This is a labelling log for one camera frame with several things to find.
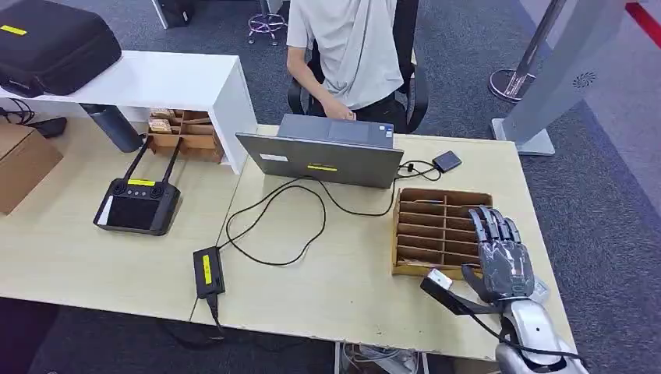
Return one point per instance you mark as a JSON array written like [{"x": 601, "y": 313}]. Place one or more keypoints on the person's right hand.
[{"x": 340, "y": 110}]

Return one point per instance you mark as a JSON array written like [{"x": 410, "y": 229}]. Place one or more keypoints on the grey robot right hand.
[{"x": 506, "y": 268}]

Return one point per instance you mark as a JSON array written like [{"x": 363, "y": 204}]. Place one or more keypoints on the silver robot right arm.
[{"x": 532, "y": 330}]

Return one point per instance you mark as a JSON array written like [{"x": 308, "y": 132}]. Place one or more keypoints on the grey laptop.
[{"x": 325, "y": 164}]

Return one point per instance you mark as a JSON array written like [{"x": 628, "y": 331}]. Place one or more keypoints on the person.
[{"x": 356, "y": 51}]

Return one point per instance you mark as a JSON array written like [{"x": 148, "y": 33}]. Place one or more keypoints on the black office chair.
[{"x": 413, "y": 103}]

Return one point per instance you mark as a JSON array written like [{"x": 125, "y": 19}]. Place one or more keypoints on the slotted wooden card box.
[{"x": 413, "y": 269}]

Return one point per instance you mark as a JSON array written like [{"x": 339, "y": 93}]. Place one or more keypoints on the chrome stool base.
[{"x": 267, "y": 22}]

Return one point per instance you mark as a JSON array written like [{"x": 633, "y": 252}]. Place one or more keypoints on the small black external drive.
[{"x": 447, "y": 161}]

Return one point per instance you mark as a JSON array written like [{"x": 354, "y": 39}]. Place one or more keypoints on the wooden box with compartments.
[{"x": 193, "y": 145}]

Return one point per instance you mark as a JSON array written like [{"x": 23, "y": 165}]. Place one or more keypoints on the white desk shelf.
[{"x": 165, "y": 77}]

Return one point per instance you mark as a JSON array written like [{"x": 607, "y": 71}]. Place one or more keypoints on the black cabinet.
[{"x": 173, "y": 13}]

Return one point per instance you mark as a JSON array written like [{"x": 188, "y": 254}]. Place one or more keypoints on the black power adapter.
[{"x": 215, "y": 272}]

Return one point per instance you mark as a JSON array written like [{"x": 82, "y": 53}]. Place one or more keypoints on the grey kiosk stand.
[{"x": 560, "y": 67}]

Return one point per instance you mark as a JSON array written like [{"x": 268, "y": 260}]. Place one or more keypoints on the dark grey cylinder bottle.
[{"x": 113, "y": 128}]

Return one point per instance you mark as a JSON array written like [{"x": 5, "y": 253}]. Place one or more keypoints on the black remote controller with antennas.
[{"x": 134, "y": 211}]

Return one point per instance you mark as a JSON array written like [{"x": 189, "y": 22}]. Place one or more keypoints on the black carrying case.
[{"x": 51, "y": 46}]

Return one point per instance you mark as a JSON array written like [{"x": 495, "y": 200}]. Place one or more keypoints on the brown cardboard box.
[{"x": 23, "y": 167}]

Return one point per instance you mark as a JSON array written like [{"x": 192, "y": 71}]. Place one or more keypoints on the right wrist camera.
[{"x": 440, "y": 281}]

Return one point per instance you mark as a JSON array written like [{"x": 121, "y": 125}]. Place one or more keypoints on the chrome stanchion post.
[{"x": 507, "y": 83}]

